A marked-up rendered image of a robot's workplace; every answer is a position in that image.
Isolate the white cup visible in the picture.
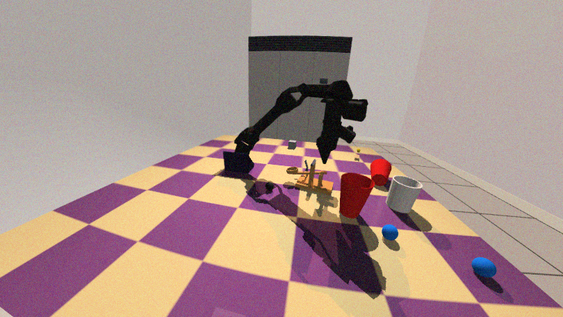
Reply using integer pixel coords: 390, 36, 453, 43
386, 175, 423, 213

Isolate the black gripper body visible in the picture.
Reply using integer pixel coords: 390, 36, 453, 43
316, 117, 341, 148

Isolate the blue ball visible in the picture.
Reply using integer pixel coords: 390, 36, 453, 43
382, 225, 399, 241
471, 257, 497, 277

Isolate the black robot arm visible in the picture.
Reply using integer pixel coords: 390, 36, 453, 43
234, 80, 368, 155

